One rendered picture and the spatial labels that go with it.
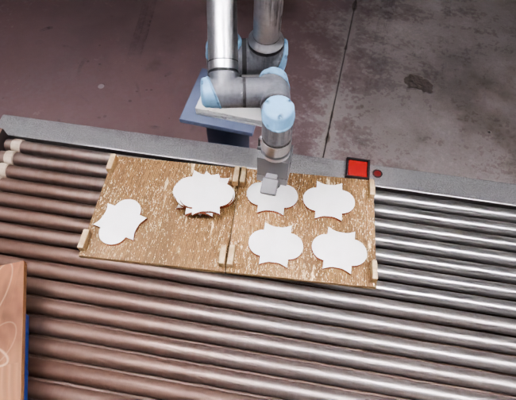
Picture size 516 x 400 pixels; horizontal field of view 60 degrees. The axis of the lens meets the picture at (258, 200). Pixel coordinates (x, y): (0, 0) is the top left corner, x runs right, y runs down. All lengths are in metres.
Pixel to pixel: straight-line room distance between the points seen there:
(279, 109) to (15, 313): 0.78
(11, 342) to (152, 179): 0.58
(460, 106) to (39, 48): 2.83
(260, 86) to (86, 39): 2.51
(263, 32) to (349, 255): 0.71
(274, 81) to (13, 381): 0.89
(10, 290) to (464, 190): 1.30
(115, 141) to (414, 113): 1.98
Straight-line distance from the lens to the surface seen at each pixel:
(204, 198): 1.28
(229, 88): 1.10
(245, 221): 1.30
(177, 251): 1.27
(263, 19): 1.40
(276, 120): 1.02
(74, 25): 3.66
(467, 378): 1.28
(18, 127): 1.72
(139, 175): 1.43
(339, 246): 1.27
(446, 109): 3.10
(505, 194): 1.58
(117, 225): 1.33
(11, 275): 1.26
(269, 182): 1.18
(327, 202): 1.34
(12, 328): 1.21
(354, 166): 1.45
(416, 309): 1.29
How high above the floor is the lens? 2.07
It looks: 58 degrees down
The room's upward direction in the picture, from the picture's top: 1 degrees clockwise
